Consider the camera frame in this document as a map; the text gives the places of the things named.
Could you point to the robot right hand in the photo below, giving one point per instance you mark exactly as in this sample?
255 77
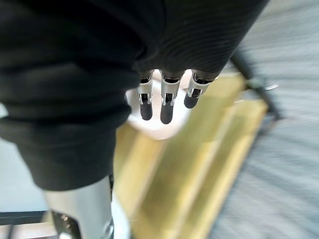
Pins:
74 74

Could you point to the wooden shoe rack black frame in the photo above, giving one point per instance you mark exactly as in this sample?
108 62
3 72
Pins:
189 161

